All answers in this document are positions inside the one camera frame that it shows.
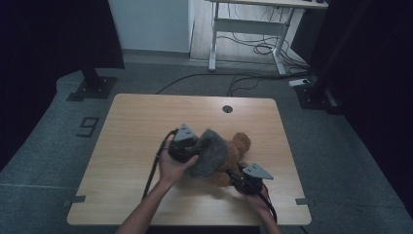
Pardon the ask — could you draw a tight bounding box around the hand-held gripper black cable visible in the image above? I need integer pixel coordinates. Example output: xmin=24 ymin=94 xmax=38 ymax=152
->
xmin=261 ymin=182 xmax=279 ymax=224
xmin=141 ymin=129 xmax=179 ymax=201

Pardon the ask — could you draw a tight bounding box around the brown teddy bear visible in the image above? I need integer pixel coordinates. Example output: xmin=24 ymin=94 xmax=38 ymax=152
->
xmin=208 ymin=132 xmax=252 ymax=188

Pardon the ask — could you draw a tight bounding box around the person's right hand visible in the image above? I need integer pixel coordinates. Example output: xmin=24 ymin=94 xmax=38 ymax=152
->
xmin=244 ymin=187 xmax=271 ymax=214

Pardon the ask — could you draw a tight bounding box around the right hand-held gripper black cable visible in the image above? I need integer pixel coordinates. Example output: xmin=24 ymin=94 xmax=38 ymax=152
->
xmin=261 ymin=182 xmax=279 ymax=224

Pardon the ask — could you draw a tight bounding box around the black stand with square base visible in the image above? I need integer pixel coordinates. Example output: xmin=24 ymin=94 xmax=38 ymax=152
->
xmin=66 ymin=66 xmax=118 ymax=101

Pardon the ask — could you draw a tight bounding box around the dark curtain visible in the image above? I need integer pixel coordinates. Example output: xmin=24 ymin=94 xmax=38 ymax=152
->
xmin=0 ymin=0 xmax=126 ymax=171
xmin=308 ymin=0 xmax=413 ymax=217

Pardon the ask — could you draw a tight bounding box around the tangled black cables bundle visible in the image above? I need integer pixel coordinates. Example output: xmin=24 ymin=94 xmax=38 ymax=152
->
xmin=216 ymin=32 xmax=310 ymax=72

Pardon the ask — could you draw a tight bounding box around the left hand-held gripper black cable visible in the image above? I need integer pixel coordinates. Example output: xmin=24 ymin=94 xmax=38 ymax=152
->
xmin=141 ymin=129 xmax=179 ymax=201

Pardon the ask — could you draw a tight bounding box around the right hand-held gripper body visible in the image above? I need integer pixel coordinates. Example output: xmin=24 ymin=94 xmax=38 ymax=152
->
xmin=232 ymin=162 xmax=275 ymax=196

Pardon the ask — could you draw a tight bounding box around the white metal frame desk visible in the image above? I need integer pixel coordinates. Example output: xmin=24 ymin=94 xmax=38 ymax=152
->
xmin=206 ymin=0 xmax=329 ymax=76

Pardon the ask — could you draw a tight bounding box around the grey knitted garment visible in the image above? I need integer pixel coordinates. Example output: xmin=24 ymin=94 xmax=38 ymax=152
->
xmin=187 ymin=128 xmax=229 ymax=179

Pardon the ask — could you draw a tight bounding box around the long black floor cable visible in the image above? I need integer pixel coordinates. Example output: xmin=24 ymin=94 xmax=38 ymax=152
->
xmin=155 ymin=72 xmax=293 ymax=96

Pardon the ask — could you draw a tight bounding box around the person's left hand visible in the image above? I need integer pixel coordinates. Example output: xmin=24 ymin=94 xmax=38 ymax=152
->
xmin=158 ymin=147 xmax=200 ymax=188

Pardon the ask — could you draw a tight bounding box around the black stand with flat base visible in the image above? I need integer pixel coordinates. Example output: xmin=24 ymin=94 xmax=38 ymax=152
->
xmin=293 ymin=75 xmax=345 ymax=116

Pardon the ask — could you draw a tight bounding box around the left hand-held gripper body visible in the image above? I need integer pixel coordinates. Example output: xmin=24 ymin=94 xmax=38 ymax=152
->
xmin=169 ymin=123 xmax=204 ymax=164

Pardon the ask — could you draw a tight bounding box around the grey tape strip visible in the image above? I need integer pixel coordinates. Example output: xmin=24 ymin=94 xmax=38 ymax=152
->
xmin=62 ymin=194 xmax=87 ymax=208
xmin=295 ymin=197 xmax=316 ymax=207

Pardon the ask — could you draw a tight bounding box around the white power strip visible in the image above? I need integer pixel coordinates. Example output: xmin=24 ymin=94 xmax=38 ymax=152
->
xmin=287 ymin=77 xmax=311 ymax=88

